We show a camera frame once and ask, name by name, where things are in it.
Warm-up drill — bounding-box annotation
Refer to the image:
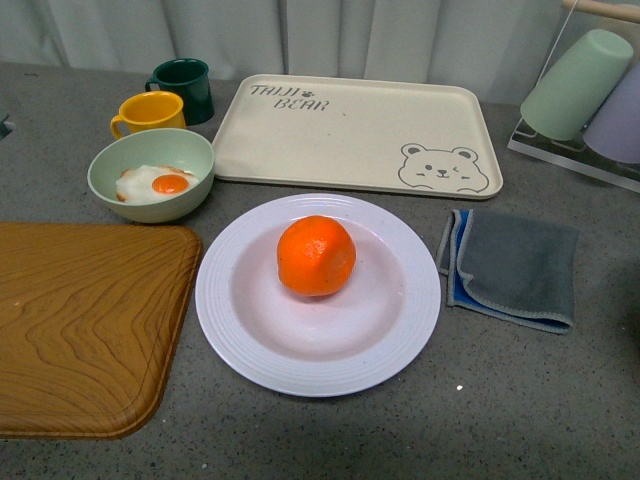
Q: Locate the orange fruit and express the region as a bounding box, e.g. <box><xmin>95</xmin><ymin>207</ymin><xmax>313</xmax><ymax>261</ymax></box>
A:
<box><xmin>276</xmin><ymin>215</ymin><xmax>357</xmax><ymax>296</ymax></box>

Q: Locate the white round plate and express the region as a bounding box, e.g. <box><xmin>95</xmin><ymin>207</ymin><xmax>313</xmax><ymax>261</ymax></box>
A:
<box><xmin>195</xmin><ymin>193</ymin><xmax>441</xmax><ymax>397</ymax></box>

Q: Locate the cream bear serving tray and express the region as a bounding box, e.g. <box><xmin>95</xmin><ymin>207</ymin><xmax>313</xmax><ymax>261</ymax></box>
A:
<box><xmin>213</xmin><ymin>74</ymin><xmax>503</xmax><ymax>200</ymax></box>

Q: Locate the fake fried egg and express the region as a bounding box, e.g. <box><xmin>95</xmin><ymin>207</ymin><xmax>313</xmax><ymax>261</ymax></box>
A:
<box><xmin>116</xmin><ymin>165</ymin><xmax>199</xmax><ymax>204</ymax></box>

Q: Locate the light green bowl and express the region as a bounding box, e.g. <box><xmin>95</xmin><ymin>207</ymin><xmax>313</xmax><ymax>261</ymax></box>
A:
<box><xmin>87</xmin><ymin>128</ymin><xmax>214</xmax><ymax>223</ymax></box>

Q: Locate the grey blue folded cloth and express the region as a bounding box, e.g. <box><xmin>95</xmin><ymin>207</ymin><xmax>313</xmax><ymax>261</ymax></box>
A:
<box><xmin>436</xmin><ymin>209</ymin><xmax>579</xmax><ymax>334</ymax></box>

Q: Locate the dark green mug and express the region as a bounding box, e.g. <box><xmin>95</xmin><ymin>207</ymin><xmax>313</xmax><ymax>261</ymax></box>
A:
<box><xmin>145</xmin><ymin>58</ymin><xmax>214</xmax><ymax>125</ymax></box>

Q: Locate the yellow mug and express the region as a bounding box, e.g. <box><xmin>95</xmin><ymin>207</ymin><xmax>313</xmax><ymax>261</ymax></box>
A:
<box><xmin>110</xmin><ymin>91</ymin><xmax>186</xmax><ymax>139</ymax></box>

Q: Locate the wooden pattern tray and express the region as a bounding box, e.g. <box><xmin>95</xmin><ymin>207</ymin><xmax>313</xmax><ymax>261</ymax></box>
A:
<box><xmin>1</xmin><ymin>222</ymin><xmax>202</xmax><ymax>439</ymax></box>

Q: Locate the grey curtain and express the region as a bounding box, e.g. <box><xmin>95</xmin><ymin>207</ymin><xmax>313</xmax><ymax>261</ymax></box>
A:
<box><xmin>0</xmin><ymin>0</ymin><xmax>640</xmax><ymax>106</ymax></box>

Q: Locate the green plastic cup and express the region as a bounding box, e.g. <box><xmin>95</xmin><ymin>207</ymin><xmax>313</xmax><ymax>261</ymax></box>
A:
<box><xmin>520</xmin><ymin>29</ymin><xmax>634</xmax><ymax>141</ymax></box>

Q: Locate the purple plastic cup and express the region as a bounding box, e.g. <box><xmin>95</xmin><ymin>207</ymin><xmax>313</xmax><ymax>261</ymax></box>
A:
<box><xmin>583</xmin><ymin>63</ymin><xmax>639</xmax><ymax>164</ymax></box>

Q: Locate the white cup rack wooden handle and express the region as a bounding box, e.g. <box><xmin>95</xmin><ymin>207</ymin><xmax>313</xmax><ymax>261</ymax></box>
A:
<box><xmin>508</xmin><ymin>1</ymin><xmax>639</xmax><ymax>191</ymax></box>

